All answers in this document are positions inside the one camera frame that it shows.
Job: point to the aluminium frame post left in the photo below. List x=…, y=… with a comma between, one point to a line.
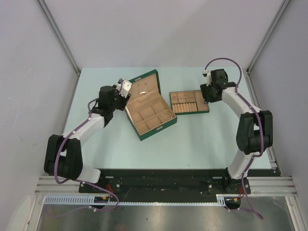
x=59, y=37

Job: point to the aluminium frame post right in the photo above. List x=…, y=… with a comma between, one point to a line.
x=269, y=33

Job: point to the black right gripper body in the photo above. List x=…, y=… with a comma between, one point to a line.
x=208, y=93

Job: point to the green jewelry box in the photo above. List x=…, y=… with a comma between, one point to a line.
x=147, y=111

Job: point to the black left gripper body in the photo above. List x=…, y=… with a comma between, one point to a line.
x=119, y=102

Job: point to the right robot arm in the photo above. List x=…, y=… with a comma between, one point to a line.
x=255, y=129

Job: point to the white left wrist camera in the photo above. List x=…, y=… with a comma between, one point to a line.
x=123, y=87

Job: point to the slotted cable duct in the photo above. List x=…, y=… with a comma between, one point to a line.
x=210, y=200

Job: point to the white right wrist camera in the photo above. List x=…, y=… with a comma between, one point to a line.
x=208, y=77

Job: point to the aluminium frame post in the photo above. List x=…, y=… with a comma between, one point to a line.
x=269, y=33
x=59, y=37

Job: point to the aluminium front rail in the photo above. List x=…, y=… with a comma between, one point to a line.
x=48, y=186

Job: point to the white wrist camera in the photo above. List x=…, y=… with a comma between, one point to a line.
x=208, y=77
x=123, y=87

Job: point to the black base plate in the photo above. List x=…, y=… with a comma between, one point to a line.
x=173, y=183

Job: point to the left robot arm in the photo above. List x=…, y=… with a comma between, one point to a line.
x=63, y=157

